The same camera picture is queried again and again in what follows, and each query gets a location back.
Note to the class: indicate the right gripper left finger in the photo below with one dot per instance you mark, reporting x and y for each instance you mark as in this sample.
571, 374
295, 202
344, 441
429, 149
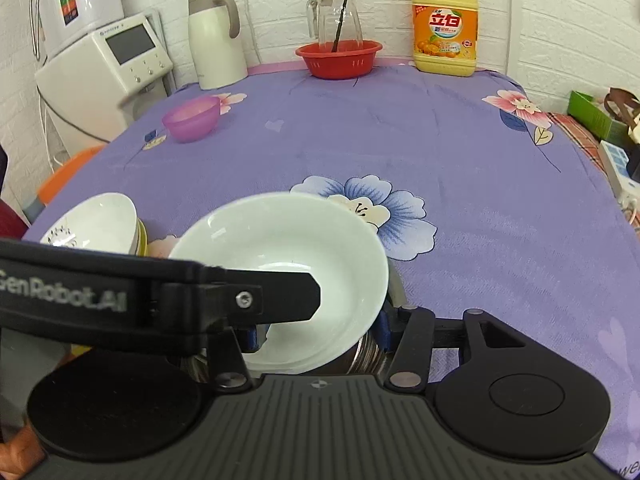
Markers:
227, 369

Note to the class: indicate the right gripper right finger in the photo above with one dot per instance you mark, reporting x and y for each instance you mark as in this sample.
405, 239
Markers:
409, 334

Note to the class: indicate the stainless steel bowl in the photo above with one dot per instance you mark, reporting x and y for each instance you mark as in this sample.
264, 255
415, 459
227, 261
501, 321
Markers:
372, 351

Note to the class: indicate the plain white ceramic plate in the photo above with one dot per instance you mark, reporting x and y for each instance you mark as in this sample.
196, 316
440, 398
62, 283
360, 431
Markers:
137, 239

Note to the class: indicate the white plate with floral print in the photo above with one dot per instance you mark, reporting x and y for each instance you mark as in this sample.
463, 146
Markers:
103, 223

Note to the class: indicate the red patterned ceramic bowl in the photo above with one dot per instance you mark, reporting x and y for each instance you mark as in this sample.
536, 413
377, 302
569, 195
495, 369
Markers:
322, 262

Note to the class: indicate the purple plastic bowl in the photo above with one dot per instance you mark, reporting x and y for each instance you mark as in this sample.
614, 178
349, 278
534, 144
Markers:
193, 120

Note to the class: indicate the person's hand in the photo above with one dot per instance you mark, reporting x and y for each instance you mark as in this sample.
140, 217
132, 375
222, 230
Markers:
21, 455

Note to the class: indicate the red thermos flask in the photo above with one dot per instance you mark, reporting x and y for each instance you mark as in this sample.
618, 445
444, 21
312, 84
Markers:
11, 224

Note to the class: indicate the orange plastic stool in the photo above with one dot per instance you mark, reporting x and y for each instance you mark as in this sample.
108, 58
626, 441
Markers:
54, 184

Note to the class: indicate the purple floral tablecloth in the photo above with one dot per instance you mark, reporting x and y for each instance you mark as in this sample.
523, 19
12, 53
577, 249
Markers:
475, 208

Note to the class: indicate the white water dispenser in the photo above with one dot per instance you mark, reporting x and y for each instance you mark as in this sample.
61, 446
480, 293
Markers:
102, 83

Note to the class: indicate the white thermos jug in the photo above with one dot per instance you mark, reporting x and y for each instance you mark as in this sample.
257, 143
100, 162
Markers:
215, 43

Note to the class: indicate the green box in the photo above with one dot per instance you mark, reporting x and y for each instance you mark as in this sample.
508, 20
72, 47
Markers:
585, 110

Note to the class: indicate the red plastic basket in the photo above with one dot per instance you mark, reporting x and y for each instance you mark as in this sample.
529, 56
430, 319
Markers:
351, 60

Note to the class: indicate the black stirring stick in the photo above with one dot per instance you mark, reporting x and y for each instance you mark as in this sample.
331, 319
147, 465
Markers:
340, 23

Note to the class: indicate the brown bag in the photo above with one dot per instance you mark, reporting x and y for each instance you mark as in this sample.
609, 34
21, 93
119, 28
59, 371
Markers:
624, 107

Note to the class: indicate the yellow dish soap bottle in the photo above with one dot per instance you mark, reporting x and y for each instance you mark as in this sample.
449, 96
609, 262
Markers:
445, 34

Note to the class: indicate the clear glass pitcher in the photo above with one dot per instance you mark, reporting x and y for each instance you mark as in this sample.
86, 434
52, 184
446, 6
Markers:
323, 16

